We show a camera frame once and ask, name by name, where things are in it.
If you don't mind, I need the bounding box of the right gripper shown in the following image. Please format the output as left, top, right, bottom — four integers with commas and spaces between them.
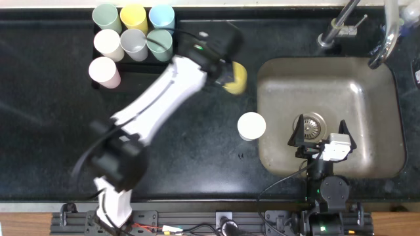
287, 113, 358, 161

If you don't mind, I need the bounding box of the yellow cup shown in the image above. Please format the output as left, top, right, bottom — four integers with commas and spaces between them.
119, 3, 149, 35
222, 61, 249, 96

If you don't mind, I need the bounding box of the steel sink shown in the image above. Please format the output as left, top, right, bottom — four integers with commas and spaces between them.
257, 56, 408, 180

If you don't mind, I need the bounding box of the white cup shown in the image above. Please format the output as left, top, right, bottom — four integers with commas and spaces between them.
93, 28, 125, 63
236, 111, 267, 142

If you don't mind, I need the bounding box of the steel tap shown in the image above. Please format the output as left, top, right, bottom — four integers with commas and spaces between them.
316, 0, 410, 70

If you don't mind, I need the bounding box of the green cup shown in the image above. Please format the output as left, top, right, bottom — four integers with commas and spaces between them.
91, 3, 123, 35
146, 29, 174, 62

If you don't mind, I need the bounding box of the blue cup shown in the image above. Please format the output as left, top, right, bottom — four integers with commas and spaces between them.
148, 4, 176, 35

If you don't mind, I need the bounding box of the black tray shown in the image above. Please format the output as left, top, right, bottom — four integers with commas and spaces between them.
91, 19, 180, 90

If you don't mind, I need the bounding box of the grey cup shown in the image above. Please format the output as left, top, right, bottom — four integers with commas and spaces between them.
119, 28, 149, 62

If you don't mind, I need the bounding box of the pink cup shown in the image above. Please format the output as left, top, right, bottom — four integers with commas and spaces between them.
88, 56, 122, 90

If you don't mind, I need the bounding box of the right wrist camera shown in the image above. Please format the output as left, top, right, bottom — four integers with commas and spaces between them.
320, 132, 352, 163

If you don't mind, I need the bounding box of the mounting rail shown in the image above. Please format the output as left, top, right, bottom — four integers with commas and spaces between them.
50, 202, 375, 236

